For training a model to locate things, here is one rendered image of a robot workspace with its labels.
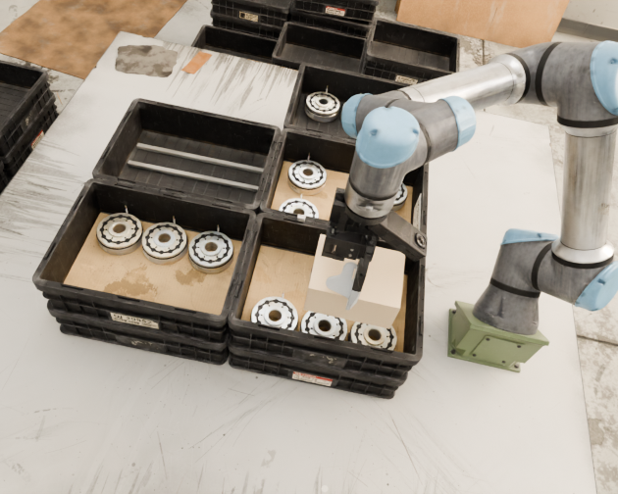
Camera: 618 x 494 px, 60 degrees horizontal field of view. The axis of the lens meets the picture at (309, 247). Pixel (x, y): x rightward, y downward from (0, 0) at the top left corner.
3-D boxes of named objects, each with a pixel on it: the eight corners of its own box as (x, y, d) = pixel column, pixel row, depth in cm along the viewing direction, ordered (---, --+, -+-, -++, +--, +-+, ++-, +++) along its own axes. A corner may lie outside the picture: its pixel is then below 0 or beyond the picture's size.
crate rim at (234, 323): (423, 251, 127) (426, 245, 125) (419, 368, 109) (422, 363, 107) (257, 217, 127) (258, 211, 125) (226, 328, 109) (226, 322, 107)
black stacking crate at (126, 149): (278, 159, 152) (281, 128, 143) (255, 240, 134) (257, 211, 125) (140, 130, 152) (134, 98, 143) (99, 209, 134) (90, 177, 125)
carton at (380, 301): (394, 274, 104) (405, 253, 98) (389, 328, 97) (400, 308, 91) (315, 257, 105) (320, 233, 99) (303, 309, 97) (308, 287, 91)
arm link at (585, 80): (562, 276, 126) (575, 33, 101) (627, 301, 115) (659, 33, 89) (530, 300, 121) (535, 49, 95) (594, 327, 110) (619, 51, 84)
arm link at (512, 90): (524, 36, 109) (333, 85, 87) (575, 36, 101) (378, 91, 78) (521, 94, 115) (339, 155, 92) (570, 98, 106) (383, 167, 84)
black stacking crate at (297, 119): (419, 120, 170) (431, 90, 161) (416, 186, 153) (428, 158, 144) (297, 94, 170) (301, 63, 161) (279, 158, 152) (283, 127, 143)
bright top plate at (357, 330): (399, 324, 120) (400, 322, 120) (391, 364, 114) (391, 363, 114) (356, 311, 121) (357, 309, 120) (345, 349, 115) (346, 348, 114)
